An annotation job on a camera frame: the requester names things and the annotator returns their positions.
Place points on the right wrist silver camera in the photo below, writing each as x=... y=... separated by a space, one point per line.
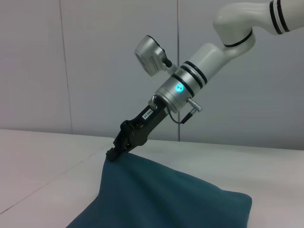
x=149 y=54

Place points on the teal blue printed t-shirt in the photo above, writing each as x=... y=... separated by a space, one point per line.
x=166 y=194

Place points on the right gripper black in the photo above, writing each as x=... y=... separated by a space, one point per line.
x=145 y=126

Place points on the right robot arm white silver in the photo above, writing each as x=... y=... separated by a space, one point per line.
x=183 y=88

